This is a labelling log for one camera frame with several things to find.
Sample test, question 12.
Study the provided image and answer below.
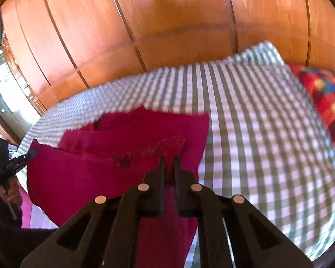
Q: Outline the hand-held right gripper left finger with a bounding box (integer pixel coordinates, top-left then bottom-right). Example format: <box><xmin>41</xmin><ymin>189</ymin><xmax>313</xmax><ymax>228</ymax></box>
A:
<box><xmin>20</xmin><ymin>156</ymin><xmax>167</xmax><ymax>268</ymax></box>

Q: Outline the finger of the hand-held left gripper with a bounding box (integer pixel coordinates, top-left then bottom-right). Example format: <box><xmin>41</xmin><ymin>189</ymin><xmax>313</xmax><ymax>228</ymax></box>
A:
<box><xmin>10</xmin><ymin>150</ymin><xmax>37</xmax><ymax>171</ymax></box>

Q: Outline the pink white cloth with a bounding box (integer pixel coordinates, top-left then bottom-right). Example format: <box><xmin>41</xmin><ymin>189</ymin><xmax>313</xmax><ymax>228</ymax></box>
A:
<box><xmin>19</xmin><ymin>187</ymin><xmax>60</xmax><ymax>229</ymax></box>

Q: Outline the person's left hand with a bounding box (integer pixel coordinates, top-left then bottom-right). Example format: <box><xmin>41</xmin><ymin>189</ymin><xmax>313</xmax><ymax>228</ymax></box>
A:
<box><xmin>0</xmin><ymin>179</ymin><xmax>23</xmax><ymax>205</ymax></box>

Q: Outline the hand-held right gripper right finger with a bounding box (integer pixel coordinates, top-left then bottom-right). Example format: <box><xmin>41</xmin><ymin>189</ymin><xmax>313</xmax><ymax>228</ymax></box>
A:
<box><xmin>174</xmin><ymin>156</ymin><xmax>315</xmax><ymax>268</ymax></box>

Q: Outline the dark red fleece garment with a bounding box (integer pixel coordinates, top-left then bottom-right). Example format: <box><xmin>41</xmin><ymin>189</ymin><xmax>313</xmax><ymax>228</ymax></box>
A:
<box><xmin>26</xmin><ymin>105</ymin><xmax>210</xmax><ymax>268</ymax></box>

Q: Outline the red plaid pillow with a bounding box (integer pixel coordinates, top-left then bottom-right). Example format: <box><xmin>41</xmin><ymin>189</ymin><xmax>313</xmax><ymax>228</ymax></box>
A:
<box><xmin>290</xmin><ymin>64</ymin><xmax>335</xmax><ymax>163</ymax></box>

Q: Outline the green white checked bed sheet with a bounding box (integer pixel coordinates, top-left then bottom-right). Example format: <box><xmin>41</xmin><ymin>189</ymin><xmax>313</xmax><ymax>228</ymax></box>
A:
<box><xmin>17</xmin><ymin>41</ymin><xmax>335</xmax><ymax>263</ymax></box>

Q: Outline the wooden panelled wardrobe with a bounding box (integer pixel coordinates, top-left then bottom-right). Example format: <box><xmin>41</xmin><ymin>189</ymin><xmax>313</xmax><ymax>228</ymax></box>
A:
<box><xmin>0</xmin><ymin>0</ymin><xmax>335</xmax><ymax>118</ymax></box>

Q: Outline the bright window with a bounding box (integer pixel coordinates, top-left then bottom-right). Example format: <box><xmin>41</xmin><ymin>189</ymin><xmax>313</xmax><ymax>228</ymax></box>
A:
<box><xmin>0</xmin><ymin>47</ymin><xmax>42</xmax><ymax>143</ymax></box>

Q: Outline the person's left forearm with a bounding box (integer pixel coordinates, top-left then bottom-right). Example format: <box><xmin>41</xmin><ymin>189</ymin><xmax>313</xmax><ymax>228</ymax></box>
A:
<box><xmin>0</xmin><ymin>193</ymin><xmax>24</xmax><ymax>228</ymax></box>

